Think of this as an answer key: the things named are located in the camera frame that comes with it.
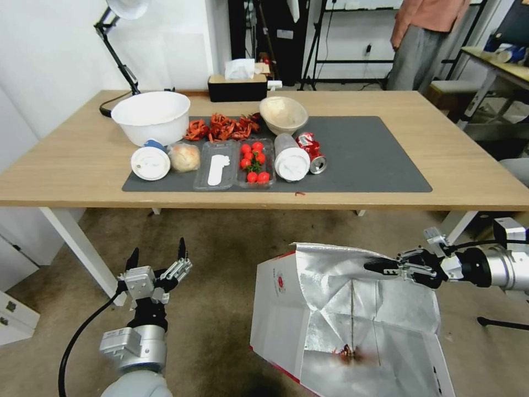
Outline black stand foot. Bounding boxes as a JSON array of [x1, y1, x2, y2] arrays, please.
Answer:
[[477, 316, 529, 331]]

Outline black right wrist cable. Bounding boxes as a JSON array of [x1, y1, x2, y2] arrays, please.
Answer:
[[444, 238, 529, 254]]

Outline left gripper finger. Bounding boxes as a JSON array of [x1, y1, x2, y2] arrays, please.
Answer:
[[159, 237, 194, 287], [125, 247, 141, 275]]

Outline bun in plastic wrap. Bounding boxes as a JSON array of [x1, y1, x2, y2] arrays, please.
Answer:
[[167, 142, 202, 173]]

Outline grey stool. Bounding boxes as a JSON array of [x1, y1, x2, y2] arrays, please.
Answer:
[[428, 81, 480, 121]]

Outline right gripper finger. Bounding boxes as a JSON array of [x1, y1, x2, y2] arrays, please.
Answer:
[[365, 267, 438, 283], [363, 246, 433, 268]]

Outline clear plastic clamshell container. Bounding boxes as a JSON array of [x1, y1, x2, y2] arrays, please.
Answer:
[[193, 138, 277, 192]]

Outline clear cup white lid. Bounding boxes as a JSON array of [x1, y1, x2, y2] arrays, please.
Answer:
[[274, 132, 311, 183]]

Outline black cabinet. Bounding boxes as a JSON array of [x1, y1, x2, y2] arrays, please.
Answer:
[[228, 0, 309, 87]]

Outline yellow-topped side table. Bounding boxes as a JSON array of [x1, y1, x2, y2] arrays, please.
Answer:
[[458, 45, 529, 125]]

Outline crushed red soda can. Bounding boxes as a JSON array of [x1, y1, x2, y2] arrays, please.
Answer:
[[295, 132, 328, 175]]

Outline grey chair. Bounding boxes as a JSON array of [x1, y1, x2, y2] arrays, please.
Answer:
[[500, 158, 529, 187]]

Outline white plastic spoon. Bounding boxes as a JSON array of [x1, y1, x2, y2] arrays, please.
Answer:
[[207, 154, 232, 187]]

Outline red crayfish scraps in bag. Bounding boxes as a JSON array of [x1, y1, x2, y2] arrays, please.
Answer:
[[332, 343, 383, 369]]

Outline black metal stand frame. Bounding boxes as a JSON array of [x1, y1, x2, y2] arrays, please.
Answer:
[[298, 0, 397, 91]]

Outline red crayfish shell pile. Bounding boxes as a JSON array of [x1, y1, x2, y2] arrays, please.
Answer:
[[208, 113, 239, 144], [231, 112, 262, 141], [183, 119, 210, 142]]

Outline blue paper cup white lid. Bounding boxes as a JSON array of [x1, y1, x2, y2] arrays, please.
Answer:
[[131, 138, 171, 181]]

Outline grey table mat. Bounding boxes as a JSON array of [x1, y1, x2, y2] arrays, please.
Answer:
[[121, 115, 434, 194]]

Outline black tissue box wooden lid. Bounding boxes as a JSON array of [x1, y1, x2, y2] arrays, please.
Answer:
[[207, 73, 268, 103]]

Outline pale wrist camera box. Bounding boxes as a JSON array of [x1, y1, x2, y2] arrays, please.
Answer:
[[123, 266, 157, 302]]

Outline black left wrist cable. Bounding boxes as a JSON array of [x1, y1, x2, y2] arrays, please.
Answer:
[[57, 285, 127, 397]]

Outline white drawer cabinet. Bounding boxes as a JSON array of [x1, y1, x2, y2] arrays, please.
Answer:
[[0, 231, 42, 346]]

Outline wooden table with white legs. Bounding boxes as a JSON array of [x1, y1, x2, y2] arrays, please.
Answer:
[[0, 89, 529, 307]]

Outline blue and white package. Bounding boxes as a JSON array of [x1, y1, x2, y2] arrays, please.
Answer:
[[487, 35, 529, 65]]

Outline black desk lamp white shade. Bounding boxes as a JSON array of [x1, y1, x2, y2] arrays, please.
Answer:
[[93, 0, 152, 118]]

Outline beige paper bowl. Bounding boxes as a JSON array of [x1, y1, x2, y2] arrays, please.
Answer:
[[259, 96, 310, 136]]

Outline large white plastic bowl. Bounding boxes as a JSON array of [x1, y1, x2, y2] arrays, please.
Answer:
[[110, 91, 191, 147]]

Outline person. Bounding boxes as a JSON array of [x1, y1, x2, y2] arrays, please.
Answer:
[[386, 0, 472, 94]]

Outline white foil-lined delivery bag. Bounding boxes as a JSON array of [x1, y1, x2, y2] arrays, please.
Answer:
[[249, 242, 457, 397]]

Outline white tissue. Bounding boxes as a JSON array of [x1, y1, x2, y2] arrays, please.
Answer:
[[224, 58, 256, 80]]

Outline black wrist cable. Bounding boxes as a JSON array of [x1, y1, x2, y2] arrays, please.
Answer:
[[57, 285, 127, 397], [444, 238, 529, 254]]

